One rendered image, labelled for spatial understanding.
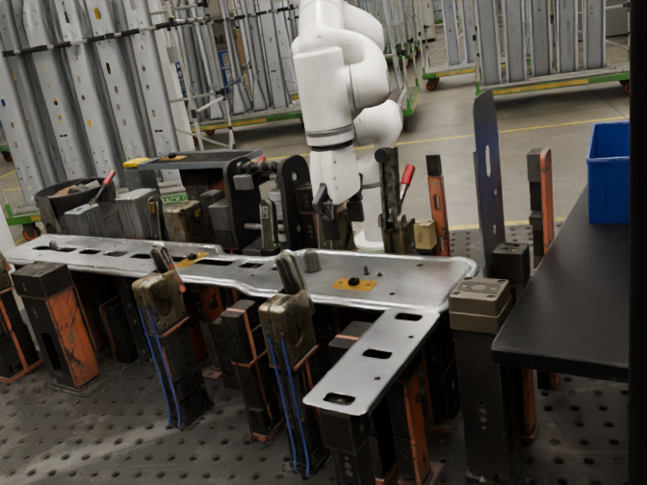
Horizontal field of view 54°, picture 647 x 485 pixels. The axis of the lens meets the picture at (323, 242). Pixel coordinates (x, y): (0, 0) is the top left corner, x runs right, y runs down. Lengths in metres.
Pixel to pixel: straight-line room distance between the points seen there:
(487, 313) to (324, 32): 0.58
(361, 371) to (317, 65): 0.49
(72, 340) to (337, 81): 0.98
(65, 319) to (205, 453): 0.53
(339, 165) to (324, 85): 0.14
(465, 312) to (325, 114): 0.40
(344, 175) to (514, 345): 0.42
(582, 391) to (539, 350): 0.51
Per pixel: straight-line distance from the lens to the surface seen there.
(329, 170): 1.09
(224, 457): 1.35
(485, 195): 1.04
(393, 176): 1.31
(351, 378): 0.93
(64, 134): 6.09
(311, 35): 1.21
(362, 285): 1.20
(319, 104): 1.07
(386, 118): 1.82
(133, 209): 1.79
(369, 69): 1.08
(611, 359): 0.89
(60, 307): 1.66
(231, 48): 9.27
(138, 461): 1.42
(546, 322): 0.96
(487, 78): 8.25
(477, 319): 0.99
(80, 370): 1.73
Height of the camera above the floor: 1.50
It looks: 20 degrees down
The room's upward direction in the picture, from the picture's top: 10 degrees counter-clockwise
